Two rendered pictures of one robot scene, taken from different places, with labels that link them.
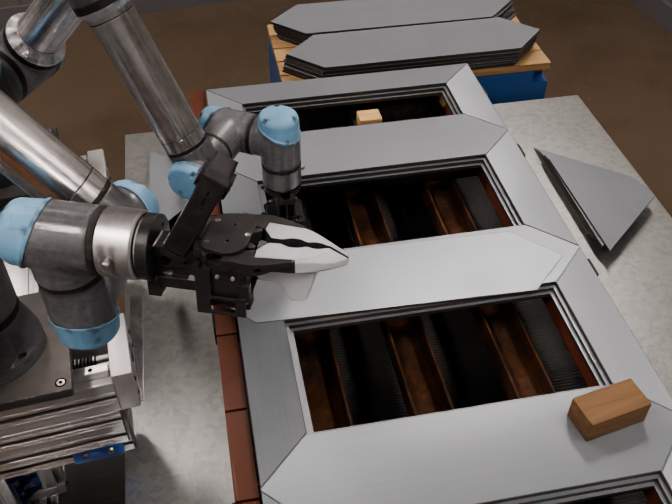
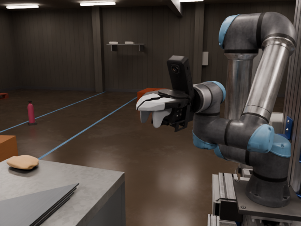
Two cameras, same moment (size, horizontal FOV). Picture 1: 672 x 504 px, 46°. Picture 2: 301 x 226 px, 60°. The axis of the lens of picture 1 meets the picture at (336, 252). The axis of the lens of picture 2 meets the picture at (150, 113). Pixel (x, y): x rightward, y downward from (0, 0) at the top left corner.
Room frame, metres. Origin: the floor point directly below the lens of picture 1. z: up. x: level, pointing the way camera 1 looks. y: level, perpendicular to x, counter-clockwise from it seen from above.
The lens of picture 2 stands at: (0.84, -0.44, 1.56)
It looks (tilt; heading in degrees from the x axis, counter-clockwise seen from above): 13 degrees down; 118
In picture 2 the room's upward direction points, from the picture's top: straight up
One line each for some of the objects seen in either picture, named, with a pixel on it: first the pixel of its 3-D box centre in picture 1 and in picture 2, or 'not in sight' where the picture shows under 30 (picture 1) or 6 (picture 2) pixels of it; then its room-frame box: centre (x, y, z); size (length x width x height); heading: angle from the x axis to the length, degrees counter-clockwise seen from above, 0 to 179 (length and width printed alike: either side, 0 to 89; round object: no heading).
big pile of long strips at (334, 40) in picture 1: (404, 34); not in sight; (2.23, -0.21, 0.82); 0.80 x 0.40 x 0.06; 101
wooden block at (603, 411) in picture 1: (608, 409); not in sight; (0.81, -0.47, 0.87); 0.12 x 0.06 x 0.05; 111
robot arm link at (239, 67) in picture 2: not in sight; (238, 92); (0.67, 0.55, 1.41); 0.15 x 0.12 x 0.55; 170
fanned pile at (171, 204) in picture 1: (174, 187); not in sight; (1.63, 0.42, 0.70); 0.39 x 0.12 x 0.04; 11
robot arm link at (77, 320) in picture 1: (86, 290); (211, 129); (0.64, 0.29, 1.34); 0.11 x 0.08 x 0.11; 170
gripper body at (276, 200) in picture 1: (284, 208); not in sight; (1.20, 0.10, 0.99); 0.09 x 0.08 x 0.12; 11
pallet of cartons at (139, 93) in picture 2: not in sight; (153, 96); (-2.89, 6.67, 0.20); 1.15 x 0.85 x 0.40; 107
